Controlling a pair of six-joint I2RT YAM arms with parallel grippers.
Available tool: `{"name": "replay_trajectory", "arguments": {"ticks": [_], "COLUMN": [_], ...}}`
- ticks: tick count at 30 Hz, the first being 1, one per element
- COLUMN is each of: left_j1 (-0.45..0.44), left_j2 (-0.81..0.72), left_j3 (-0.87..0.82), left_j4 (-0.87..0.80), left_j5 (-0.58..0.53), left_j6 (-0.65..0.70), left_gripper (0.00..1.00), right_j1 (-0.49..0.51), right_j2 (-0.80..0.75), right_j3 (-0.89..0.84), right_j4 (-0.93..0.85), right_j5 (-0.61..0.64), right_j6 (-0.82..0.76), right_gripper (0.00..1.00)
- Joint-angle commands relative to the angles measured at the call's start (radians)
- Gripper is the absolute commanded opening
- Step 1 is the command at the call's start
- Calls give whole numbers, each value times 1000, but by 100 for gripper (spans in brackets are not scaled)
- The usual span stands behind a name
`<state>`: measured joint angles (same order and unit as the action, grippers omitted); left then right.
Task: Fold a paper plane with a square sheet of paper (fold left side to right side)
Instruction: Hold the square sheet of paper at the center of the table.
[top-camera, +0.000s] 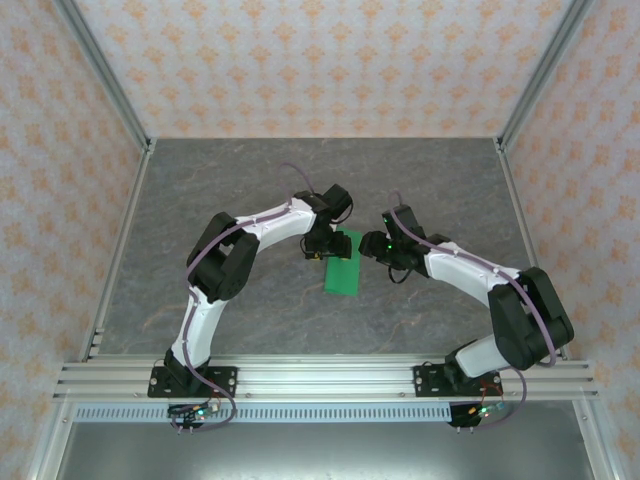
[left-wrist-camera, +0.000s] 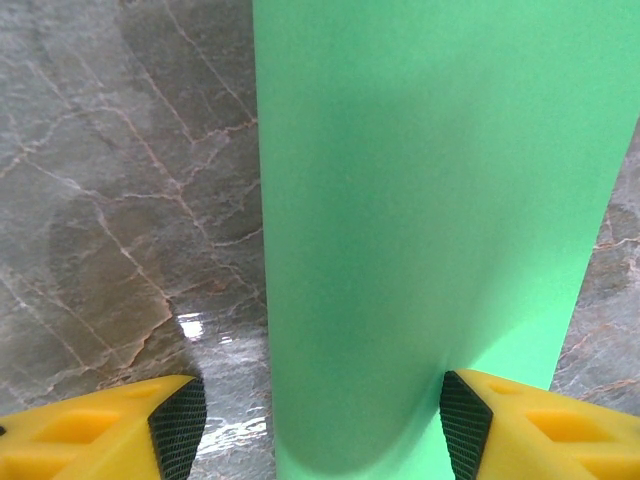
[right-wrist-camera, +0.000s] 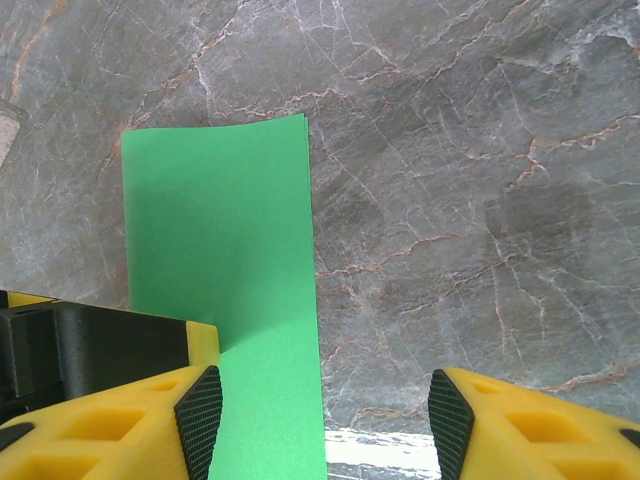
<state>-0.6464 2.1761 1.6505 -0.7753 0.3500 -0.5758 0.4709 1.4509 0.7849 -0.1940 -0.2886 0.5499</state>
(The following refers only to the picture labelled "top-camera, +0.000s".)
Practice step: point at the small control board with LED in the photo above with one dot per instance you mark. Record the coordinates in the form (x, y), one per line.
(200, 412)
(482, 411)

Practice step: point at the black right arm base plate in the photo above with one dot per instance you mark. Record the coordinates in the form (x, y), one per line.
(425, 382)

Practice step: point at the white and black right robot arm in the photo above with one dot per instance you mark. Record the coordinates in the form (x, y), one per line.
(530, 320)

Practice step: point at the grey metal sheet panel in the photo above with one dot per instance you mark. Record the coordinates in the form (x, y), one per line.
(320, 452)

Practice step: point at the aluminium mounting rail beam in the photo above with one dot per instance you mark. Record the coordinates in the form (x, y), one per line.
(325, 380)

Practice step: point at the green paper sheet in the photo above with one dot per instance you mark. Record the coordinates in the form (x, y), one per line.
(342, 280)

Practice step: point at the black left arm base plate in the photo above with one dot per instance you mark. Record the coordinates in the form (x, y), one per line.
(225, 382)

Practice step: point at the aluminium frame leg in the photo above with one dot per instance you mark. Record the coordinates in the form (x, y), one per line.
(47, 445)
(595, 445)

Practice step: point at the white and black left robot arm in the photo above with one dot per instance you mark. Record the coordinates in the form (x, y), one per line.
(225, 260)

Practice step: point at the aluminium table side rail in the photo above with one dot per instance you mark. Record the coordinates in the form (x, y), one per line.
(137, 190)
(513, 190)

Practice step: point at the aluminium frame post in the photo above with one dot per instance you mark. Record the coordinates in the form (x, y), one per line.
(106, 70)
(542, 70)

